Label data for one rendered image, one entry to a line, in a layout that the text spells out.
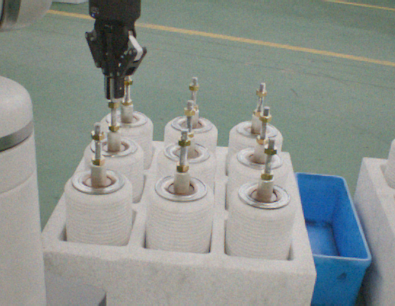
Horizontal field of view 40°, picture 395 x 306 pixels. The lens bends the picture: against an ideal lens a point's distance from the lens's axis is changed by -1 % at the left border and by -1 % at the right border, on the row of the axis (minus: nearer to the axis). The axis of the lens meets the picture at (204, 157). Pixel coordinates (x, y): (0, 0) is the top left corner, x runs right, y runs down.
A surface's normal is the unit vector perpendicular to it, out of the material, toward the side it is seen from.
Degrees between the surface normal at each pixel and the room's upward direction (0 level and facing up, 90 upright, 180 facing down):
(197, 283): 90
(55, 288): 0
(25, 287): 90
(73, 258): 90
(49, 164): 0
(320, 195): 90
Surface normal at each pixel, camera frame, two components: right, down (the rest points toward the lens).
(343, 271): -0.07, 0.47
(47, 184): 0.07, -0.90
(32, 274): 0.96, 0.18
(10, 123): 0.88, 0.20
